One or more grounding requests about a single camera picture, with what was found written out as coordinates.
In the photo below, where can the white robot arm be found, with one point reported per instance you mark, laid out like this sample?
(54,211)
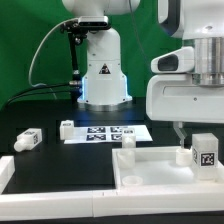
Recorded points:
(199,24)

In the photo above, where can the white fence wall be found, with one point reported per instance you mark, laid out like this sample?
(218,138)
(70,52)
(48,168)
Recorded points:
(101,203)

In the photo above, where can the marker sheet with tags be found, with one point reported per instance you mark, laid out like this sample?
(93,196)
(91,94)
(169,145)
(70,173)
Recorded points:
(98,134)

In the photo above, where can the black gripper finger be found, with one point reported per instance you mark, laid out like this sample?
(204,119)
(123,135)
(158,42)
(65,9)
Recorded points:
(179,130)

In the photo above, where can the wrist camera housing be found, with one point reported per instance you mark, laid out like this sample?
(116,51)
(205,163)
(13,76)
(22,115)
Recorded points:
(175,62)

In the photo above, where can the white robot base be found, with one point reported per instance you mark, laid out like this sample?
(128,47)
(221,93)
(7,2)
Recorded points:
(104,86)

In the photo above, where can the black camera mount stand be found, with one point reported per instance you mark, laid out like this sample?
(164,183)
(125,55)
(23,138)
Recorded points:
(76,35)

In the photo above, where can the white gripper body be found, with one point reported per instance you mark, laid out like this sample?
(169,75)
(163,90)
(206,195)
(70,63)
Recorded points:
(176,98)

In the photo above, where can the white square tabletop part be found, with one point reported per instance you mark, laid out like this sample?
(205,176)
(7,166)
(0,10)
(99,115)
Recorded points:
(159,166)

